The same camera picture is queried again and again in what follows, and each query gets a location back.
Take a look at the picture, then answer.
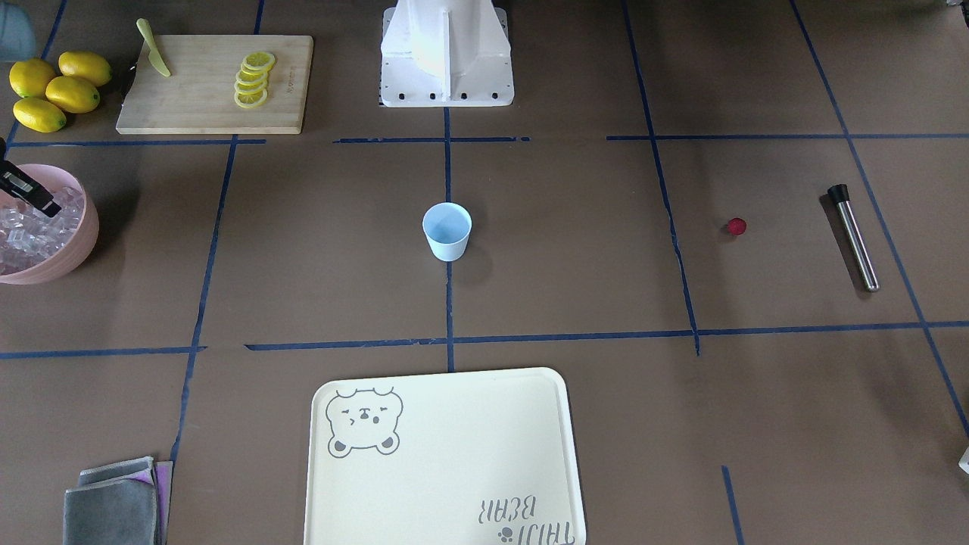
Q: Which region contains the steel muddler with black tip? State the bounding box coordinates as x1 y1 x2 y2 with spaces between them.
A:
827 184 881 293

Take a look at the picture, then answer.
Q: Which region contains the red strawberry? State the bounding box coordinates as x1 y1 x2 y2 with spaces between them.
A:
726 217 748 237

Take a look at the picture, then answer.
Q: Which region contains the lemon slices stack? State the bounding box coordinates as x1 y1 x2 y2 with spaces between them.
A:
233 51 276 108

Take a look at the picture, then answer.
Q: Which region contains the light blue plastic cup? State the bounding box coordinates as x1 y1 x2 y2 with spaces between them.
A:
422 201 473 263

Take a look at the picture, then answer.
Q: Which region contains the pink bowl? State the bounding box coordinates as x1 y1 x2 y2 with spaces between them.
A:
1 164 99 284

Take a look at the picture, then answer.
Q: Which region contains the clear ice cubes pile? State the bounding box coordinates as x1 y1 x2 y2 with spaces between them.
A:
1 186 86 276

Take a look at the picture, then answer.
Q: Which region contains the cream bear serving tray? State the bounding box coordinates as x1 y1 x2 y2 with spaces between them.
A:
302 368 587 544

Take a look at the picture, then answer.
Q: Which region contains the grey folded cloth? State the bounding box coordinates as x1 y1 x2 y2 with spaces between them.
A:
62 456 160 544

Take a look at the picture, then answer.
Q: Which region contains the yellow-green plastic knife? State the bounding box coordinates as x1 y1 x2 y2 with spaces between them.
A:
136 17 172 77

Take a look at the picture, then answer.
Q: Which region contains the purple folded cloth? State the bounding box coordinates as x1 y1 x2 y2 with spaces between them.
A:
139 456 174 544

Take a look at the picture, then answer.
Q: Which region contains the bamboo cutting board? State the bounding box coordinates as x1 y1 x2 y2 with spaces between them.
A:
117 35 314 135

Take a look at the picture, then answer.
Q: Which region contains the whole lemon top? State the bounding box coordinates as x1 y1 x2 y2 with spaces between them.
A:
58 51 112 89

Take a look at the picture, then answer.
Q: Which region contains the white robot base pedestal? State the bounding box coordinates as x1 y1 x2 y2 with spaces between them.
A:
379 1 515 108

